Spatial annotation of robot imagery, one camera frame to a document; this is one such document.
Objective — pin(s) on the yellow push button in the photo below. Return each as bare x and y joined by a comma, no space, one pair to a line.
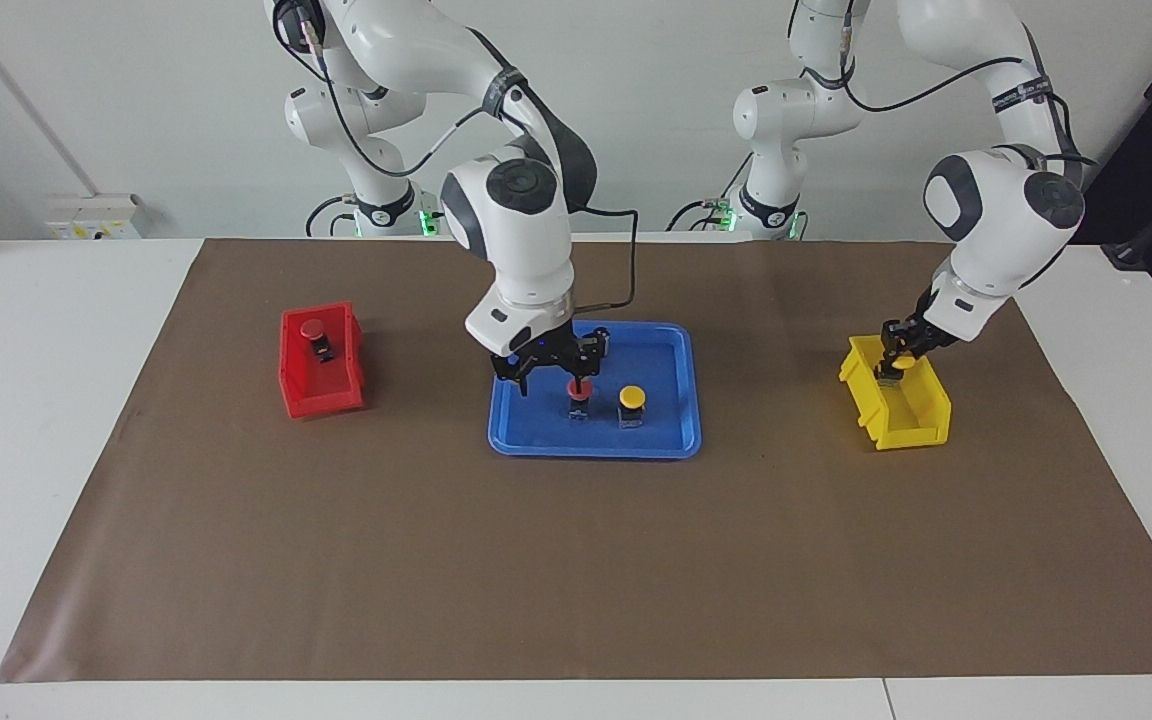
901,363
631,398

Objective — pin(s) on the brown paper mat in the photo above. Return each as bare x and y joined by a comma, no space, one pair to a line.
576,560

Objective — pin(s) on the red push button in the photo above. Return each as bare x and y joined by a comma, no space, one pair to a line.
313,328
580,392

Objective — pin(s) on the red plastic bin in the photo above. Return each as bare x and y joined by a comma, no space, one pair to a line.
321,400

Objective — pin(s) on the yellow plastic bin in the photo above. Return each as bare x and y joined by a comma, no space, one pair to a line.
911,425

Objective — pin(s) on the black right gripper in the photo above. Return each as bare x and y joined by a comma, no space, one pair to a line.
551,350

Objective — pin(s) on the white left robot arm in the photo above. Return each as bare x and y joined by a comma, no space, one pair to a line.
996,230

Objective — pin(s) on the white wall outlet box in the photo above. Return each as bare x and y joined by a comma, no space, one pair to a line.
91,215

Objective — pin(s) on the blue plastic tray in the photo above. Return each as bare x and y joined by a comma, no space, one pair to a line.
546,440

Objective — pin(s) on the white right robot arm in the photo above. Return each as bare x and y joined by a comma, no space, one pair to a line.
526,240

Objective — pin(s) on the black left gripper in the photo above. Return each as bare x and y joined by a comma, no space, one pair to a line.
929,330

